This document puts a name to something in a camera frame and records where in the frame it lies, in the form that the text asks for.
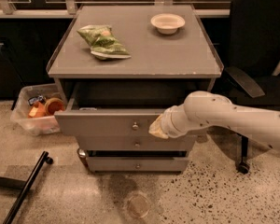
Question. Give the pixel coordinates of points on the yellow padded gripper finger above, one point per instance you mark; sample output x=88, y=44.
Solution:
x=156, y=130

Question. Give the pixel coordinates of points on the grey top drawer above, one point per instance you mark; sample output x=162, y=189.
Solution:
x=119, y=107

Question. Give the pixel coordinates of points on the grey drawer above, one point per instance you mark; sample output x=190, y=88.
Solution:
x=119, y=107
x=134, y=143
x=133, y=164

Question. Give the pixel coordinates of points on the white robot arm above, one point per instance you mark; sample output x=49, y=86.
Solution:
x=202, y=109

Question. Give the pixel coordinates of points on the grey bottom drawer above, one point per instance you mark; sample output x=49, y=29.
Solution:
x=133, y=164

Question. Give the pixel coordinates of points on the grey drawer cabinet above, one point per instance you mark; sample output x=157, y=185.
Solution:
x=185, y=55

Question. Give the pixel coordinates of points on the grey middle drawer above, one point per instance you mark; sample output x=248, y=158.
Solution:
x=134, y=143

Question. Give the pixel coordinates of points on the green chip bag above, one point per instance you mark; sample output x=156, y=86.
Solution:
x=102, y=43

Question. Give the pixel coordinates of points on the orange cup in bin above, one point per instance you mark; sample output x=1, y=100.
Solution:
x=53, y=105

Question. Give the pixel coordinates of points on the white paper bowl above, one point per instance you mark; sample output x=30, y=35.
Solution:
x=167, y=24

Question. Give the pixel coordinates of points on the clear plastic bin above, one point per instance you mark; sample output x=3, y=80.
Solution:
x=29, y=111

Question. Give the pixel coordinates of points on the black metal stand leg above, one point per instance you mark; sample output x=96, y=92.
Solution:
x=23, y=186

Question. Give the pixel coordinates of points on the black office chair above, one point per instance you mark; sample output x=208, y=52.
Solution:
x=251, y=75

